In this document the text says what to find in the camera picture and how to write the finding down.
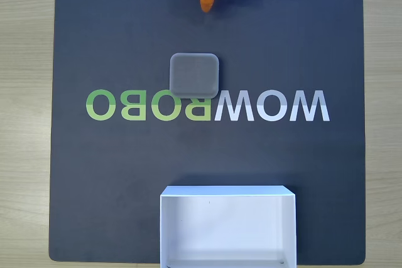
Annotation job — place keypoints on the white cardboard box bin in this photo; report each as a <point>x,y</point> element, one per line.
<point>188,233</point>

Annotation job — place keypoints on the dark mat with WOWROBO logo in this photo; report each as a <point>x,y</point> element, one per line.
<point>125,161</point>

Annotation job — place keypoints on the grey square usb device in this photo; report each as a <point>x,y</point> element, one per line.
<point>194,75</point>

